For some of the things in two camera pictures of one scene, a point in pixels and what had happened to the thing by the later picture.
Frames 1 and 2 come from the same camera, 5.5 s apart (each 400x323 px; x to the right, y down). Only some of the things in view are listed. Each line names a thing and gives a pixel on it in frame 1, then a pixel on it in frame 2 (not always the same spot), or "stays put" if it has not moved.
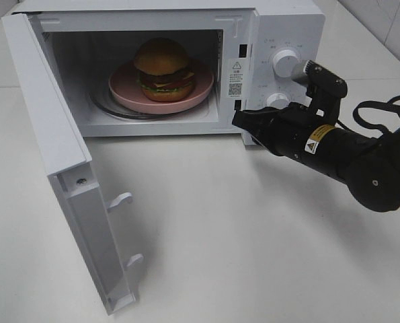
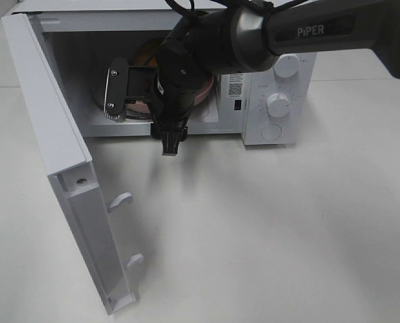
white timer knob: x=277 y=100 stays put
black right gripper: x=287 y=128 → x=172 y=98
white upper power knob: x=284 y=62 stays put
